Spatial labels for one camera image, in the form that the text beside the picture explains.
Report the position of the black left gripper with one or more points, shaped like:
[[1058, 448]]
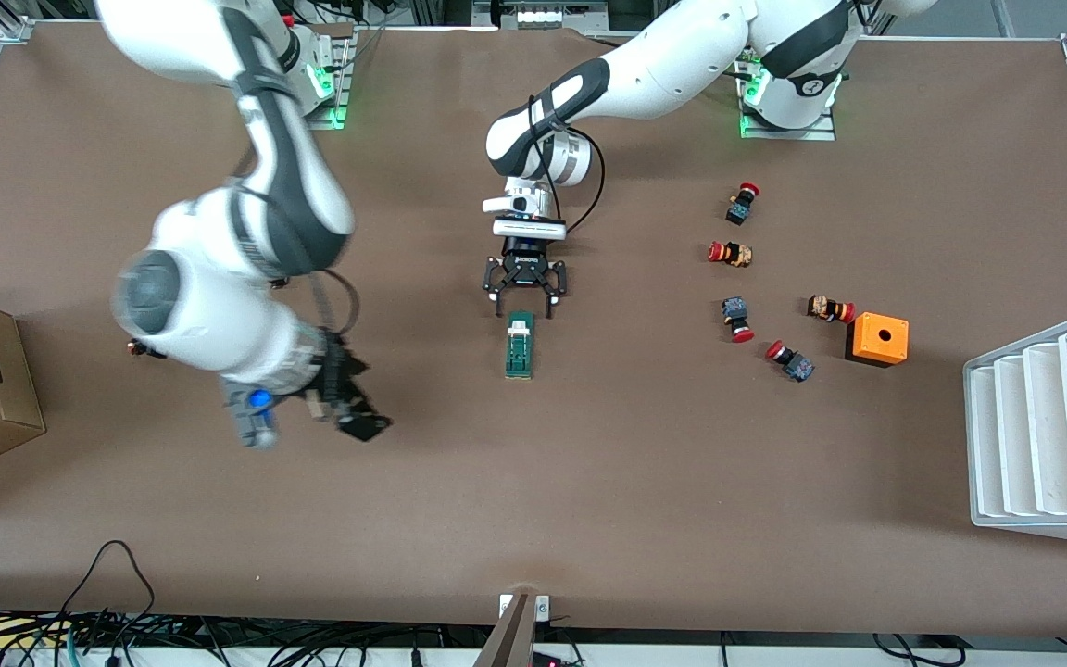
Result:
[[525, 264]]

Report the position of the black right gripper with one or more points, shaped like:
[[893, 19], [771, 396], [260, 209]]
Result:
[[337, 378]]

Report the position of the green load switch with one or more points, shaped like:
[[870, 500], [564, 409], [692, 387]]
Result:
[[520, 347]]

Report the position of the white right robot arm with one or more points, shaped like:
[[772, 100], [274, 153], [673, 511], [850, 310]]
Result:
[[219, 306]]

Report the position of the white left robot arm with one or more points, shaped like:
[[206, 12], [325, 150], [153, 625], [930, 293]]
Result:
[[663, 65]]

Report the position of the red button with orange block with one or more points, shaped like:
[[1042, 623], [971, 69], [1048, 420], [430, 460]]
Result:
[[830, 308], [730, 253]]

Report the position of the red button with blue block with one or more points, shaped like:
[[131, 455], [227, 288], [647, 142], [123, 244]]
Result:
[[737, 317], [791, 361], [743, 204]]

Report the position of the white light fixture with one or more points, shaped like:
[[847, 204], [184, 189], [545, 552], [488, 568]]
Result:
[[543, 16]]

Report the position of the orange button box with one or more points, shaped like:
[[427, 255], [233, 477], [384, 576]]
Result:
[[878, 338]]

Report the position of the yellow label tag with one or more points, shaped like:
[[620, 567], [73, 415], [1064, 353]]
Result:
[[19, 632]]

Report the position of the white slotted rack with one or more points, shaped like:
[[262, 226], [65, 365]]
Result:
[[1043, 435]]

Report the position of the black square switch red tip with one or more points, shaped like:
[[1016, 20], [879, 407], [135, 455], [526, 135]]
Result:
[[135, 349]]

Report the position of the wooden camera mount bracket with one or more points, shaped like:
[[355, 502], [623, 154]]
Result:
[[510, 635]]

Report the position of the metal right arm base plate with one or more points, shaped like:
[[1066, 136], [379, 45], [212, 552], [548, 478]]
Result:
[[341, 83]]

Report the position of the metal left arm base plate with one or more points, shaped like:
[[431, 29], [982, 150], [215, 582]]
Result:
[[825, 130]]

